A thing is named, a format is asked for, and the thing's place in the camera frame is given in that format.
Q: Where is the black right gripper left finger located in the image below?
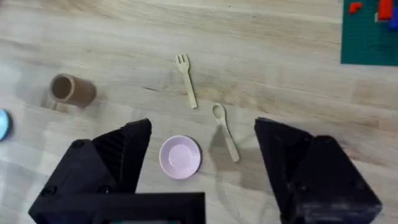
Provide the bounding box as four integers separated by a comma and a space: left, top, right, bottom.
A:
28, 118, 153, 224

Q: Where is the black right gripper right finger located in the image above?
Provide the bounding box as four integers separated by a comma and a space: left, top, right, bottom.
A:
254, 117, 383, 224

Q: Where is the pink plate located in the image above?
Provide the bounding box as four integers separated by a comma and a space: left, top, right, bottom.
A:
159, 134, 202, 180

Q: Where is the light blue plate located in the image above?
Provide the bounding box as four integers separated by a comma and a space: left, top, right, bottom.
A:
0, 108, 12, 142

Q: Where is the brown cylindrical cup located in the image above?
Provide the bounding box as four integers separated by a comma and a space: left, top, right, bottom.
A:
49, 73, 97, 109

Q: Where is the wooden spoon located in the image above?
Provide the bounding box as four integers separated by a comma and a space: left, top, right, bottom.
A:
211, 103, 241, 163

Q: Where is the wooden fork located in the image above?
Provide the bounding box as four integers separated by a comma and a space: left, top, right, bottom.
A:
175, 54, 198, 110

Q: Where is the green board with toy blocks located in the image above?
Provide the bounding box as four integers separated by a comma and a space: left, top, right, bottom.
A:
340, 0, 398, 67

